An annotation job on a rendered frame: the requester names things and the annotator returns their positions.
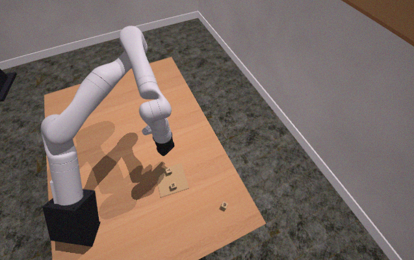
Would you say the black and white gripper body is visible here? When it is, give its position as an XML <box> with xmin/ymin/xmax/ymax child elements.
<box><xmin>142</xmin><ymin>125</ymin><xmax>175</xmax><ymax>156</ymax></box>

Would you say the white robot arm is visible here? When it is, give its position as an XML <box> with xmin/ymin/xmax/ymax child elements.
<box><xmin>41</xmin><ymin>26</ymin><xmax>172</xmax><ymax>205</ymax></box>

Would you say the tan square mat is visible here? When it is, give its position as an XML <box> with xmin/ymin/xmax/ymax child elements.
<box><xmin>155</xmin><ymin>163</ymin><xmax>189</xmax><ymax>197</ymax></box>

